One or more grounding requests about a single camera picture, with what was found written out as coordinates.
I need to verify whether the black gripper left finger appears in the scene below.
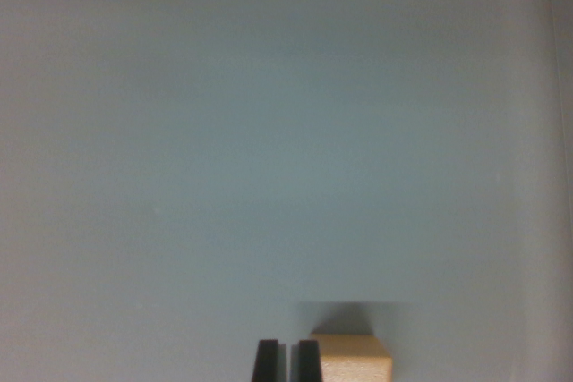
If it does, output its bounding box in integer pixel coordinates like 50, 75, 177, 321
252, 339, 288, 382

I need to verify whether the pale blue plastic bin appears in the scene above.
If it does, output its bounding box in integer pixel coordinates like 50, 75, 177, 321
0, 0, 573, 382

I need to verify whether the light wooden cube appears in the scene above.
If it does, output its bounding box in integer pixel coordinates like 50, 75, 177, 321
308, 333, 395, 382

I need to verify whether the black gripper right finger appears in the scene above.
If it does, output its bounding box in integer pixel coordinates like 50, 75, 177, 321
289, 339, 325, 382

